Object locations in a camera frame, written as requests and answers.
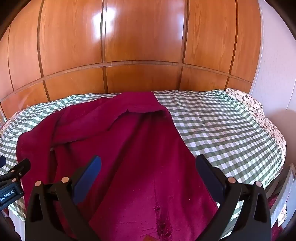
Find grey frame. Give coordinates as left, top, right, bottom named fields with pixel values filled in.
left=266, top=163, right=296, bottom=227

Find dark red fleece garment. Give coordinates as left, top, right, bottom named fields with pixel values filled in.
left=16, top=91, right=219, bottom=241

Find green checked bed sheet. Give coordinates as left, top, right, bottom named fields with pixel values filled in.
left=0, top=89, right=284, bottom=237

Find dark red cloth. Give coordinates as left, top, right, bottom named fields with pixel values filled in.
left=268, top=196, right=285, bottom=235

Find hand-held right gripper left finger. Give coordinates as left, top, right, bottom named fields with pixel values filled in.
left=25, top=156, right=102, bottom=241

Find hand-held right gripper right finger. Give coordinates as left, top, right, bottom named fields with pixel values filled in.
left=195, top=154, right=271, bottom=241

